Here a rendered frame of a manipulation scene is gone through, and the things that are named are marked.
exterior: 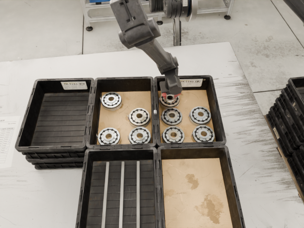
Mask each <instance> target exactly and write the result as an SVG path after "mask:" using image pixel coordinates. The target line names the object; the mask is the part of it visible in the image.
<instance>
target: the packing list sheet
mask: <svg viewBox="0 0 304 228"><path fill-rule="evenodd" d="M20 117H21V116H8V117H0V168H7V167H11V165H12V159H13V153H14V146H15V140H16V134H17V129H18V124H19V120H20Z"/></svg>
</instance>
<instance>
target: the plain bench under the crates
mask: <svg viewBox="0 0 304 228"><path fill-rule="evenodd" d="M162 48H163V49H164V50H165V51H166V52H169V53H171V54H172V56H173V57H176V58H177V60H178V64H179V66H178V68H179V69H178V76H193V75H211V76H212V77H213V81H214V86H215V90H216V95H217V99H218V104H219V109H220V113H221V117H222V122H223V127H224V131H225V136H226V140H227V142H226V144H225V145H226V146H227V147H228V150H229V154H230V158H231V163H232V167H233V172H234V177H235V181H236V185H237V190H238V195H239V199H240V204H241V208H242V213H243V217H244V222H245V226H246V228H304V203H303V201H302V199H301V197H300V195H299V192H298V190H297V188H296V186H295V183H294V181H293V179H292V177H291V175H290V172H289V170H288V168H287V166H286V164H285V161H284V159H283V157H282V155H281V153H280V151H279V149H278V146H277V144H276V142H275V140H274V138H273V135H272V133H271V131H270V129H269V127H268V124H267V122H266V120H265V118H264V116H263V113H262V111H261V109H260V107H259V105H258V102H257V100H256V98H255V96H254V94H253V91H252V90H251V87H250V85H249V83H248V81H247V79H246V76H245V74H244V72H243V70H242V68H241V65H240V63H239V61H238V59H237V56H236V54H235V52H234V50H233V48H232V45H231V43H230V42H218V43H203V44H193V45H183V46H173V47H162ZM132 76H152V77H153V78H154V77H156V76H165V75H161V73H160V72H159V70H158V68H157V65H156V63H155V62H154V61H153V60H152V59H151V58H150V57H149V56H148V55H147V54H146V53H145V52H144V51H143V50H141V49H137V50H127V51H116V52H102V53H92V54H81V55H71V56H61V57H46V58H35V59H25V60H15V61H5V62H0V117H8V116H21V117H20V120H19V124H18V129H17V134H16V140H17V137H18V134H19V130H20V127H21V124H22V121H23V118H24V114H25V111H26V108H27V105H28V101H29V98H30V95H31V92H32V88H33V85H34V82H35V80H36V79H49V78H90V77H91V78H94V80H95V78H97V77H132ZM16 140H15V142H16ZM15 144H16V143H15ZM34 166H35V165H32V164H31V163H29V162H28V161H27V160H26V159H25V155H22V153H21V152H18V151H17V150H16V149H15V148H14V153H13V159H12V165H11V167H7V168H0V228H75V226H76V216H77V209H78V202H79V195H80V188H81V178H82V171H83V168H75V169H42V170H37V169H35V168H34Z"/></svg>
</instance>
